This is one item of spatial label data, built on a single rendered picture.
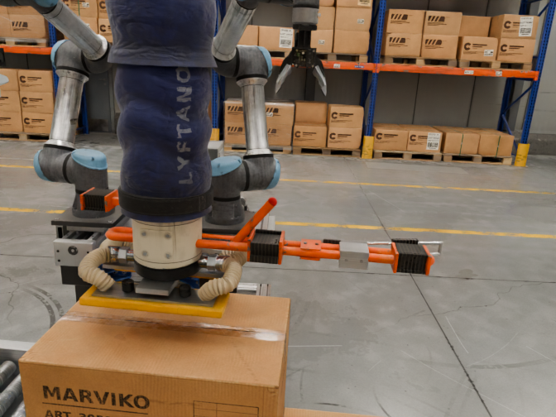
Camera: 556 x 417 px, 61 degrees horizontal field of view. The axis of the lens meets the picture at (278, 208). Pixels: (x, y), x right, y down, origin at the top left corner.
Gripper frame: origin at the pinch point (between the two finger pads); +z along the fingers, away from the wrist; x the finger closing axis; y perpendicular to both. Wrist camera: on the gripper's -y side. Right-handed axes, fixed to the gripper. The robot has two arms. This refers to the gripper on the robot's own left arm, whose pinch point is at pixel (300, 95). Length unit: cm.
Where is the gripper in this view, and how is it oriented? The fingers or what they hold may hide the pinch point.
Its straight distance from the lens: 147.8
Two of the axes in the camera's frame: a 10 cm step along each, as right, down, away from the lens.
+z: -0.5, 9.5, 3.1
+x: 10.0, 0.5, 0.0
